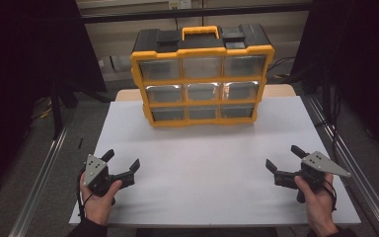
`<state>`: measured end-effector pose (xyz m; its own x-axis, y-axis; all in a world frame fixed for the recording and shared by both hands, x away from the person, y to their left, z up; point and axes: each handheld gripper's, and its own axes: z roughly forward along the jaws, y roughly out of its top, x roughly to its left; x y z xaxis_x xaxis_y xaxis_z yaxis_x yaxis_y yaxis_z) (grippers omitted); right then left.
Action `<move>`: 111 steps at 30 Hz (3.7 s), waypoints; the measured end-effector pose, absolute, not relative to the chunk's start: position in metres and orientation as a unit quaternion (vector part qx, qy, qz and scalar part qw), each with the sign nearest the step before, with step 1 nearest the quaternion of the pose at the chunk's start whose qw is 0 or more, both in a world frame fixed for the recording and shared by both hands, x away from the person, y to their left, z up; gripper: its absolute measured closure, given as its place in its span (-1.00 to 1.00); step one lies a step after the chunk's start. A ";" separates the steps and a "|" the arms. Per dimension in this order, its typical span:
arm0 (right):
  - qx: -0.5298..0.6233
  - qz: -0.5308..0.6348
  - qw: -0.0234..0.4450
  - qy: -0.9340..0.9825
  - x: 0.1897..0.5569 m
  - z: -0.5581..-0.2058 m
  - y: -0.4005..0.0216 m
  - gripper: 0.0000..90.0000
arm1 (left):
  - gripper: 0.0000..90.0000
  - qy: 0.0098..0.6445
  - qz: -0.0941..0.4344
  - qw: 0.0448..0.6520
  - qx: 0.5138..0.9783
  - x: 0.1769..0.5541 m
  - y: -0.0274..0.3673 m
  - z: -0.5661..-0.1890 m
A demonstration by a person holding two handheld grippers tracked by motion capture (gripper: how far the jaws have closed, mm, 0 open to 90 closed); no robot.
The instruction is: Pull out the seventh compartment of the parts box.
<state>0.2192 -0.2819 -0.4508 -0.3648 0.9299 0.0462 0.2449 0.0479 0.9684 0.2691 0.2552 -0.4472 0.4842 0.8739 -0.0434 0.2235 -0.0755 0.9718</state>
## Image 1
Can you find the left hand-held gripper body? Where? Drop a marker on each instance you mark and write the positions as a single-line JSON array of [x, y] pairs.
[[94, 169]]

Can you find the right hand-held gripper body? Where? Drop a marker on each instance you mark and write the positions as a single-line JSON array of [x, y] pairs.
[[319, 164]]

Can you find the person's left hand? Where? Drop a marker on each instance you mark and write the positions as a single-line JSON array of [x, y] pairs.
[[98, 205]]

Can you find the person's right hand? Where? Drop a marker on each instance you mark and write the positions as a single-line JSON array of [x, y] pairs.
[[319, 205]]

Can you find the small black floor piece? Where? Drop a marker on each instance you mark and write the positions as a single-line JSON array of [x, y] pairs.
[[80, 143]]

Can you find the black metal stand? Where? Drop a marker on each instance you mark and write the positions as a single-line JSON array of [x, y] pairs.
[[56, 112]]

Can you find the white table cover board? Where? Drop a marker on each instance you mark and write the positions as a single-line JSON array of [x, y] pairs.
[[204, 171]]

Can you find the black curtain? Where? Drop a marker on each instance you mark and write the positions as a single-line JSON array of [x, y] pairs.
[[19, 65], [358, 59]]

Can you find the yellow black drawer organizer cabinet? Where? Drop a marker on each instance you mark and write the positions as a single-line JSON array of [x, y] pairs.
[[202, 50]]

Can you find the black horizontal bar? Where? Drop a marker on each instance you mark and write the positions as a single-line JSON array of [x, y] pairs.
[[194, 14]]

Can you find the aluminium frame rail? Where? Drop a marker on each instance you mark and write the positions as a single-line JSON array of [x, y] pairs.
[[352, 158], [41, 177]]

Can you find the white wall socket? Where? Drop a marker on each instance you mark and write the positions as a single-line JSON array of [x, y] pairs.
[[179, 4]]

